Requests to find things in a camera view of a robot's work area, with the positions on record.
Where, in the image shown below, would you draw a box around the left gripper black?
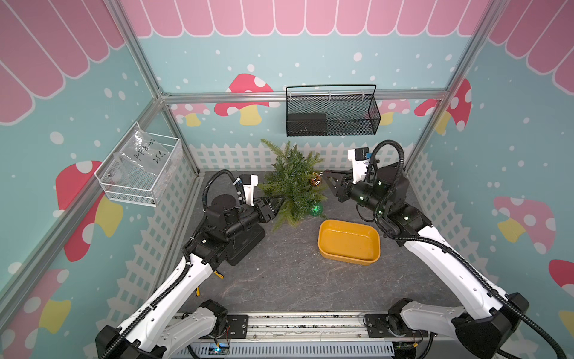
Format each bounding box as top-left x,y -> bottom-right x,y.
225,195 -> 286,239

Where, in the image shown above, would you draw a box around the orange shiny ball ornament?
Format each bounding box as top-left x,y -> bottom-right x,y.
309,172 -> 322,187

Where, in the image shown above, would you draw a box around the small green christmas tree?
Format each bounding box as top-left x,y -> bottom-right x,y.
259,139 -> 327,230

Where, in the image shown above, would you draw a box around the green glitter ball ornament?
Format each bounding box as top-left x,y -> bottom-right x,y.
309,202 -> 324,217

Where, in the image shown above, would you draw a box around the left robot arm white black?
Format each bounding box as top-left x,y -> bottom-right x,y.
95,169 -> 285,358

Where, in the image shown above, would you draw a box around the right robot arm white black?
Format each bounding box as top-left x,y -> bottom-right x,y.
321,140 -> 566,358

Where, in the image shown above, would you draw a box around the black flat box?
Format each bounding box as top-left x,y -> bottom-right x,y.
225,224 -> 265,266

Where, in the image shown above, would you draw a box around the yellow plastic tray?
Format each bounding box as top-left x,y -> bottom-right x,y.
318,220 -> 381,266

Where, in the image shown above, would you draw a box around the black box in mesh basket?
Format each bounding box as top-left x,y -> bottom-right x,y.
286,113 -> 327,137

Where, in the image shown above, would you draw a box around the clear plastic bag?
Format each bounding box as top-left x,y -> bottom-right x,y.
111,129 -> 173,190

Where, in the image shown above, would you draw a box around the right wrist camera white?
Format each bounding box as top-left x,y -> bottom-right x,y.
348,147 -> 371,184

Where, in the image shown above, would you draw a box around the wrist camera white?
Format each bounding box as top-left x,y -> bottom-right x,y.
348,147 -> 371,184
236,174 -> 259,206

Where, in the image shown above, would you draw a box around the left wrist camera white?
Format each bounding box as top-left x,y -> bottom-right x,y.
236,174 -> 259,206

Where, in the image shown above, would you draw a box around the black wire mesh basket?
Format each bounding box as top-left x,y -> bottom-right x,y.
285,84 -> 381,136

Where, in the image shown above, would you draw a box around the yellow handled pliers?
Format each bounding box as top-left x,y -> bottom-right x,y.
194,270 -> 225,298

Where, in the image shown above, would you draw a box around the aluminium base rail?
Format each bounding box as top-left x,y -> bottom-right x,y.
120,310 -> 490,359

